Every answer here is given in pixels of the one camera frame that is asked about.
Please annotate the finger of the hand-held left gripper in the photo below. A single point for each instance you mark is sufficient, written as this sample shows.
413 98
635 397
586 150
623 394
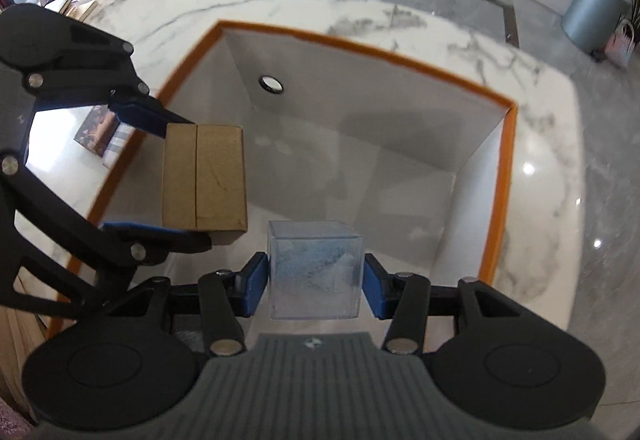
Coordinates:
145 229
140 117

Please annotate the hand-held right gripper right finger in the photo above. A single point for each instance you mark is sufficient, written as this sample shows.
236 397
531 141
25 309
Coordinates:
375 287

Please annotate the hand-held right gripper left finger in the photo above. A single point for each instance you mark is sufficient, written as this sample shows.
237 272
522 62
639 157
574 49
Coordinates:
256 285

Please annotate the brown printed box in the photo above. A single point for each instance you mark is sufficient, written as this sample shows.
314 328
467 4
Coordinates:
95 130

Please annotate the clear plastic box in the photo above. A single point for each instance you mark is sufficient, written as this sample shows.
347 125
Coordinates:
315 270

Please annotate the brown cardboard box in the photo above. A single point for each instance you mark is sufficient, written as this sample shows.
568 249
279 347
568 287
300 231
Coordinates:
210 180

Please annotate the orange cardboard box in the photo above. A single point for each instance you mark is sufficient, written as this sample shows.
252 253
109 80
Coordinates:
350 155

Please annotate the pink woven basket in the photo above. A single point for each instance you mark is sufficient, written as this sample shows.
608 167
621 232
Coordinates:
620 45

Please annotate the grey-blue trash can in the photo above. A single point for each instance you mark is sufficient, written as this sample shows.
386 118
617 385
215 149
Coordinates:
595 10

